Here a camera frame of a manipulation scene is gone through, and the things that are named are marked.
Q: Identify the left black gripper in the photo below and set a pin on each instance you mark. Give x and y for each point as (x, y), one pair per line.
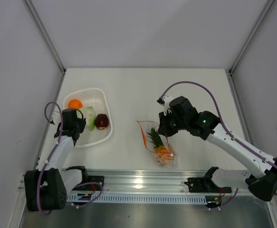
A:
(82, 123)

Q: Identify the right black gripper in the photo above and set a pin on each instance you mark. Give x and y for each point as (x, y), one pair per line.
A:
(163, 128)

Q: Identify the clear zip bag orange zipper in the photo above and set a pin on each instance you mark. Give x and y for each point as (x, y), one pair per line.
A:
(144, 127)

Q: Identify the green white cabbage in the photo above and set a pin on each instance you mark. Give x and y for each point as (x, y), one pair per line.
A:
(90, 115)

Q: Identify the small orange pineapple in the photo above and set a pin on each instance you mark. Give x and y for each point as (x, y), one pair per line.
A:
(163, 153)

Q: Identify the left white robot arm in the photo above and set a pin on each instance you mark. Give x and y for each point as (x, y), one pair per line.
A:
(45, 188)

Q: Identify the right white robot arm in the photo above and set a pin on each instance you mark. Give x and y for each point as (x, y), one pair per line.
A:
(260, 174)

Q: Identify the orange fruit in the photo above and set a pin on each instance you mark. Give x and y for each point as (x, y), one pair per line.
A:
(75, 104)

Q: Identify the dark red fruit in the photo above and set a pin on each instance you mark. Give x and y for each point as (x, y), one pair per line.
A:
(101, 121)

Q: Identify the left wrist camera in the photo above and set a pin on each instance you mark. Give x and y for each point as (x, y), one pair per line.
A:
(55, 117)

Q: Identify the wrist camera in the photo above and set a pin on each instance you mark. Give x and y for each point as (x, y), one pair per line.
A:
(165, 102)
(55, 117)

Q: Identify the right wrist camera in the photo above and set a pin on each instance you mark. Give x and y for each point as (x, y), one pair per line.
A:
(165, 102)

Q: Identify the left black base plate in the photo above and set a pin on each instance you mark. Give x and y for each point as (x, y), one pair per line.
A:
(95, 183)

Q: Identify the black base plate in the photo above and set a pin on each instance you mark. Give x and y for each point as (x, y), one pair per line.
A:
(202, 185)
(95, 183)

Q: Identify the aluminium mounting rail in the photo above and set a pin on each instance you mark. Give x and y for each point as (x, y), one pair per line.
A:
(143, 182)

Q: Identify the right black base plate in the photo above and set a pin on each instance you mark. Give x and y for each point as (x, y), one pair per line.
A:
(202, 185)

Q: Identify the slotted grey cable duct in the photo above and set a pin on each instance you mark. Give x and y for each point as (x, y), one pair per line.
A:
(151, 199)

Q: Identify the right aluminium frame post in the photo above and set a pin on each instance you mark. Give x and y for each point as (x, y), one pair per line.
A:
(258, 24)

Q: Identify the aluminium frame post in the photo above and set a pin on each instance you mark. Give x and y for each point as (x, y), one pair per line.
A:
(44, 34)
(258, 24)

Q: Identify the left aluminium frame post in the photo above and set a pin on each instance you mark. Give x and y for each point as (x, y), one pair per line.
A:
(44, 34)

